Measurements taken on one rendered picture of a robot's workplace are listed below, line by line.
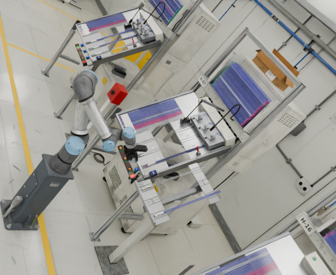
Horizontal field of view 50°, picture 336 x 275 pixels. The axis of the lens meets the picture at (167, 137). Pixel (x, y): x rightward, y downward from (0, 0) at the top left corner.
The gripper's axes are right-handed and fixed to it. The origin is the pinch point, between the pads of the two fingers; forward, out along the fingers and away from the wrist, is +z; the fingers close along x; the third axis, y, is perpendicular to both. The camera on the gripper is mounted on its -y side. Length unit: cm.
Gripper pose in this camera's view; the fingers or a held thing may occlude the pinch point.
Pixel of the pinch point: (136, 161)
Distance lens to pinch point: 261.5
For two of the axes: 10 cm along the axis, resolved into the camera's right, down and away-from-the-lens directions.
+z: 0.1, 6.4, 7.7
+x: 3.8, 7.1, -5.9
